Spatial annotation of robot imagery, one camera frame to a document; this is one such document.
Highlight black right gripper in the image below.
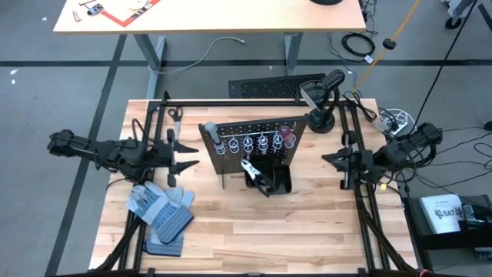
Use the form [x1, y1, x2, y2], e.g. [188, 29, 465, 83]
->
[321, 130, 376, 190]

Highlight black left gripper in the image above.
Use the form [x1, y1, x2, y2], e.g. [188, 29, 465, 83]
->
[145, 128, 201, 188]

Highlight grey black-handled screwdriver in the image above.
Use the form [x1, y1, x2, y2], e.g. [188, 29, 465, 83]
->
[203, 121, 226, 155]

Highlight black metal pegboard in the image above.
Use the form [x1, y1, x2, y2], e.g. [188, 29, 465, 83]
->
[198, 115, 309, 190]

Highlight red clear-handled screwdriver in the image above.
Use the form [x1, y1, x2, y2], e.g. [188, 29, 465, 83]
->
[279, 125, 297, 149]

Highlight black-handled pliers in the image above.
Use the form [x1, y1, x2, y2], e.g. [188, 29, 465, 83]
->
[240, 157, 278, 198]

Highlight striped grey blue work glove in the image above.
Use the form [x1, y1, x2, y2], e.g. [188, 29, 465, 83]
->
[126, 180, 195, 245]
[142, 229, 185, 258]

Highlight white power strip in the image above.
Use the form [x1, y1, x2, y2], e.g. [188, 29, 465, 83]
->
[374, 108, 417, 135]

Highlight deep black pegboard bin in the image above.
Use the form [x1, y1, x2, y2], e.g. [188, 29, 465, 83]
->
[244, 161, 280, 195]

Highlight black vented computer case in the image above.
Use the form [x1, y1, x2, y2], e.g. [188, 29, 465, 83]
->
[228, 72, 327, 99]

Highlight white printed booklet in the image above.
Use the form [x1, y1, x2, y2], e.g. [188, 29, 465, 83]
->
[418, 193, 465, 235]

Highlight black equipment box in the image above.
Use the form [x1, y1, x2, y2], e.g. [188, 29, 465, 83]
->
[402, 193, 492, 272]

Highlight light wooden desk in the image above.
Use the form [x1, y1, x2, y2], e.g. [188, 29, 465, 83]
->
[52, 0, 367, 76]

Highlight thin black pole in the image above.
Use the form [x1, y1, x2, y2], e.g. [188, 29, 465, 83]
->
[417, 0, 480, 121]

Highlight white mat with orange border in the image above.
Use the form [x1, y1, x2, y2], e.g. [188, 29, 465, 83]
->
[100, 0, 161, 28]

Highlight chair base with caster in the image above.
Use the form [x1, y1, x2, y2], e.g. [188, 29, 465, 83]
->
[440, 0, 476, 30]

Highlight black-handled scissors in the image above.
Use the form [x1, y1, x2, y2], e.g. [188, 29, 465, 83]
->
[168, 106, 185, 142]

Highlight black aluminium table frame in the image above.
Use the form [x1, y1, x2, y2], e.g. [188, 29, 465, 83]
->
[91, 90, 422, 277]

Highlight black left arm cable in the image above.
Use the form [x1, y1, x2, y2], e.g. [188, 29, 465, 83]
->
[131, 118, 147, 143]

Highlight metal screwdriver ring rack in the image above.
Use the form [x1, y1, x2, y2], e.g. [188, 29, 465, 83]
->
[214, 130, 297, 155]

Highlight black coiled cable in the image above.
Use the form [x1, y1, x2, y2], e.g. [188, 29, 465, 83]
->
[341, 32, 377, 58]

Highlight grey floor cable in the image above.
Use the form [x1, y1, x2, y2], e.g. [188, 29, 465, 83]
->
[148, 35, 247, 75]

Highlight yellow cable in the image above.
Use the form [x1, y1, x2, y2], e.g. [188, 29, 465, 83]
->
[351, 0, 423, 94]

